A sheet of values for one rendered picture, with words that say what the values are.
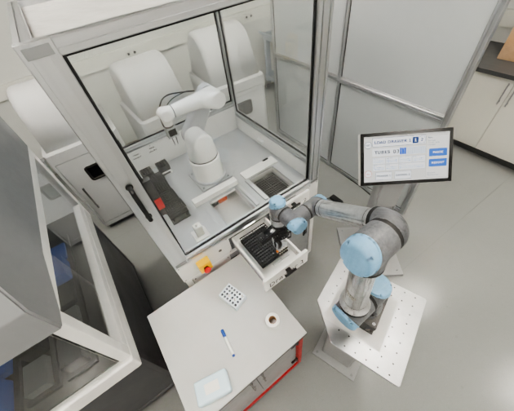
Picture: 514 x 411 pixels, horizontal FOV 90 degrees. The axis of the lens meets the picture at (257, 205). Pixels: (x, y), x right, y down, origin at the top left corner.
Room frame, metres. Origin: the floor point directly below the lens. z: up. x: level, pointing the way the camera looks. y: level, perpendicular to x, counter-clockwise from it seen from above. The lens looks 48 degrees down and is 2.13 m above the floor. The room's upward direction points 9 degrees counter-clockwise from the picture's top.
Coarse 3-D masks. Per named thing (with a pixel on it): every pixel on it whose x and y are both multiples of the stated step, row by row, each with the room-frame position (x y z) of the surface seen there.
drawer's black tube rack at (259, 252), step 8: (264, 224) 0.94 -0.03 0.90; (248, 232) 0.90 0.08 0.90; (256, 232) 0.91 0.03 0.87; (248, 240) 0.87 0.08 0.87; (256, 240) 0.84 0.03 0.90; (248, 248) 0.79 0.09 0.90; (256, 248) 0.78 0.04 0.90; (264, 248) 0.77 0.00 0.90; (272, 248) 0.77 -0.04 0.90; (256, 256) 0.75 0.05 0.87; (264, 256) 0.72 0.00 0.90; (272, 256) 0.74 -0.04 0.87; (264, 264) 0.69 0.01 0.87
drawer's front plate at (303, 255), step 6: (300, 252) 0.70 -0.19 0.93; (306, 252) 0.69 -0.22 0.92; (294, 258) 0.67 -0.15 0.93; (300, 258) 0.67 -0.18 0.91; (306, 258) 0.69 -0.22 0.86; (288, 264) 0.64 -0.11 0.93; (294, 264) 0.65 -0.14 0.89; (300, 264) 0.68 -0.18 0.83; (276, 270) 0.62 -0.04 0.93; (282, 270) 0.62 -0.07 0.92; (270, 276) 0.59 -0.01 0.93; (276, 276) 0.60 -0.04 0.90; (264, 282) 0.56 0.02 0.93; (270, 282) 0.58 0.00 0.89; (276, 282) 0.59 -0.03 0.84; (264, 288) 0.57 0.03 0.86; (270, 288) 0.57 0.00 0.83
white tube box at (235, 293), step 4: (228, 284) 0.65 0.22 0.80; (224, 288) 0.63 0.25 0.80; (228, 288) 0.63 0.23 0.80; (232, 288) 0.63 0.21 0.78; (224, 292) 0.61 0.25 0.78; (228, 292) 0.60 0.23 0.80; (232, 292) 0.60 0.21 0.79; (236, 292) 0.60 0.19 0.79; (240, 292) 0.59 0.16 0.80; (220, 296) 0.59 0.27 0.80; (224, 296) 0.59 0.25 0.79; (232, 296) 0.58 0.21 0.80; (236, 296) 0.57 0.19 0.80; (240, 296) 0.57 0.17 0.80; (244, 296) 0.57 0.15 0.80; (224, 300) 0.56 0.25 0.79; (228, 300) 0.56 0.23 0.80; (232, 300) 0.55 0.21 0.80; (236, 300) 0.55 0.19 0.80; (240, 300) 0.55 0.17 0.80; (244, 300) 0.55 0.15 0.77; (228, 304) 0.55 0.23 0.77; (232, 304) 0.53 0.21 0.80; (236, 304) 0.53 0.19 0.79; (240, 304) 0.53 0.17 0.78; (236, 308) 0.51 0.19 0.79
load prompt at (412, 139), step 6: (378, 138) 1.22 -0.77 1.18; (384, 138) 1.21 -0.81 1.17; (390, 138) 1.21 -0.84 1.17; (396, 138) 1.20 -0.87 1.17; (402, 138) 1.19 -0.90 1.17; (408, 138) 1.19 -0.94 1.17; (414, 138) 1.18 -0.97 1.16; (420, 138) 1.17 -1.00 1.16; (372, 144) 1.20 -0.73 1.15; (378, 144) 1.20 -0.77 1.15; (384, 144) 1.19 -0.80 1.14; (390, 144) 1.18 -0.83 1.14; (396, 144) 1.17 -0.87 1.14; (402, 144) 1.17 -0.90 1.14; (408, 144) 1.16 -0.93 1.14
